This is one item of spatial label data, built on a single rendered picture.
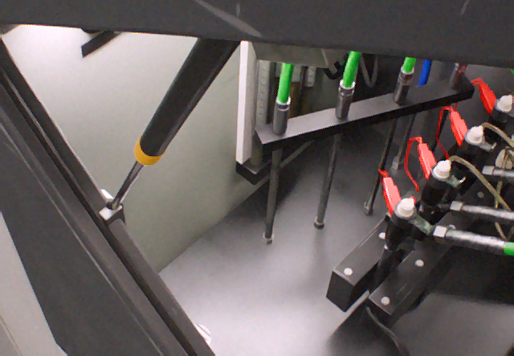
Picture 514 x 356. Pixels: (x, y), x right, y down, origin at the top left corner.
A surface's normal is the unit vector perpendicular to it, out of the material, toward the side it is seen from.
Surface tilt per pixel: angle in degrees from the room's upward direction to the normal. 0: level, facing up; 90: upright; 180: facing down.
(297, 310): 0
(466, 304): 0
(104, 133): 90
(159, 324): 43
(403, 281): 0
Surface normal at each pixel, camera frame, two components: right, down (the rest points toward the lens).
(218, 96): 0.73, 0.56
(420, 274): 0.05, -0.61
